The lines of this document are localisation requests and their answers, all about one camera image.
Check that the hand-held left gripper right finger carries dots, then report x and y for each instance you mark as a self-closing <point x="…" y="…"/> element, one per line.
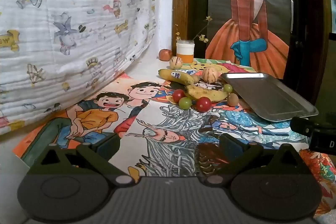
<point x="231" y="145"/>

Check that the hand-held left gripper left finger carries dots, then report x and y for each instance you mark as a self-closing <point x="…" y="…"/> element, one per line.
<point x="109" y="144"/>

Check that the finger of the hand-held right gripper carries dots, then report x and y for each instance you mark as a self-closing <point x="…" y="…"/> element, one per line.
<point x="302" y="125"/>

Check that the metal tray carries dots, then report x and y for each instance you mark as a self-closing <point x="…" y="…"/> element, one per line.
<point x="265" y="98"/>

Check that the brownish grape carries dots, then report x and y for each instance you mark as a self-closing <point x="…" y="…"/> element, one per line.
<point x="232" y="99"/>

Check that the red cherry tomato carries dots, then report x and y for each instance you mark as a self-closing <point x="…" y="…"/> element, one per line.
<point x="204" y="104"/>
<point x="178" y="95"/>

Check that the green grape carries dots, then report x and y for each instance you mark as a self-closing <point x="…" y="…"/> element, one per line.
<point x="228" y="88"/>
<point x="185" y="103"/>

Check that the spotted banana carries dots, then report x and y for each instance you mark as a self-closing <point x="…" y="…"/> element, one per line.
<point x="204" y="93"/>

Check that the large striped pepino melon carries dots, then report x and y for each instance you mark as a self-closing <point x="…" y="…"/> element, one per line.
<point x="210" y="74"/>

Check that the small brown fruit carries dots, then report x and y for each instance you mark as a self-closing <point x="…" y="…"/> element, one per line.
<point x="195" y="79"/>

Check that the banana with sticker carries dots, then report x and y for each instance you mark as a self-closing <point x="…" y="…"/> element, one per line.
<point x="168" y="74"/>

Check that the small striped pepino melon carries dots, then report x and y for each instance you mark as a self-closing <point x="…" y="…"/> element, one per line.
<point x="175" y="63"/>

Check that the drawing of two boys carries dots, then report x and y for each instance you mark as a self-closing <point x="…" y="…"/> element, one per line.
<point x="92" y="119"/>

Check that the orange patterned drawing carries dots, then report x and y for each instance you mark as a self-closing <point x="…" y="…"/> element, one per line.
<point x="320" y="176"/>

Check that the yellow bear drawing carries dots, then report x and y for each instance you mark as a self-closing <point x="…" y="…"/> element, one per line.
<point x="200" y="65"/>

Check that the white and orange jar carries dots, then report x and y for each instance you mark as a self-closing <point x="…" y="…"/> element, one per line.
<point x="185" y="54"/>

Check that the red apple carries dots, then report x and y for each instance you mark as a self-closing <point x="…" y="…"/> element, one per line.
<point x="165" y="54"/>

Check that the yellow flower twig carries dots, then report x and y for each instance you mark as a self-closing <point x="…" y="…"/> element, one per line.
<point x="202" y="38"/>
<point x="178" y="34"/>

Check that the printed blanket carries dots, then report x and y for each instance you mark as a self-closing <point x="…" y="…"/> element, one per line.
<point x="65" y="16"/>

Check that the wall poster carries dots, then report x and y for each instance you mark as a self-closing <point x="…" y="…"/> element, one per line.
<point x="236" y="43"/>

